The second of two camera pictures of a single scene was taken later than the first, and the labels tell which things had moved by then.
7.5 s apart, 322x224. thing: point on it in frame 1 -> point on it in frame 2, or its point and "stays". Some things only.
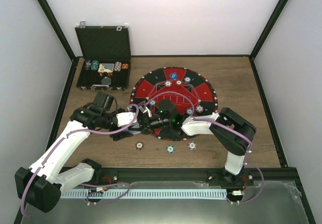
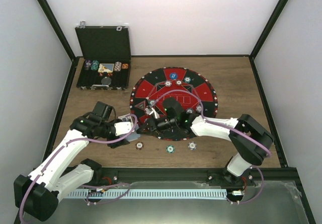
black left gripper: [117, 136] -> [115, 144]
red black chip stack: [139, 145] stays
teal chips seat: [189, 111] stays
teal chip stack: [170, 149] stays
